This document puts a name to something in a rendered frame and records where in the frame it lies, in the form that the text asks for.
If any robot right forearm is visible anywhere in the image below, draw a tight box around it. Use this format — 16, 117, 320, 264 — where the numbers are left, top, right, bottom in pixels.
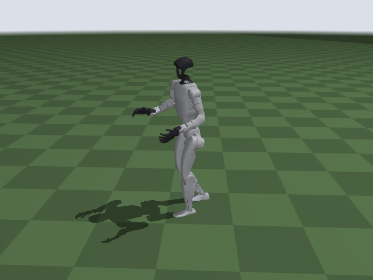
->
149, 101, 168, 117

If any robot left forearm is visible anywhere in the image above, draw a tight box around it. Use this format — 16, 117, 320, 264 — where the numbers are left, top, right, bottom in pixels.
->
176, 115, 205, 135

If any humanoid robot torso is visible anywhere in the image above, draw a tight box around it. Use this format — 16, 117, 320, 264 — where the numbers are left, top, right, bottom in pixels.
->
174, 79, 201, 140

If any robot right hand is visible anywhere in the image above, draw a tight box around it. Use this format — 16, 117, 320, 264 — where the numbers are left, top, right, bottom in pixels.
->
132, 107, 156, 117

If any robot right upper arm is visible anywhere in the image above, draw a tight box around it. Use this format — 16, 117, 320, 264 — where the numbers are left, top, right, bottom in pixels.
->
165, 80, 177, 109

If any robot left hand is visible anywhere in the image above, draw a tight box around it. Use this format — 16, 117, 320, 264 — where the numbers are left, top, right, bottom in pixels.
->
159, 126, 181, 143

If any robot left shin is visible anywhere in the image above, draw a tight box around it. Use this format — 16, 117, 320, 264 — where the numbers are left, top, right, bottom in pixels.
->
181, 174, 195, 212

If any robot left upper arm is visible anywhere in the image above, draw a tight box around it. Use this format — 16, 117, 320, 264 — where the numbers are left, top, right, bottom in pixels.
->
188, 86, 205, 119

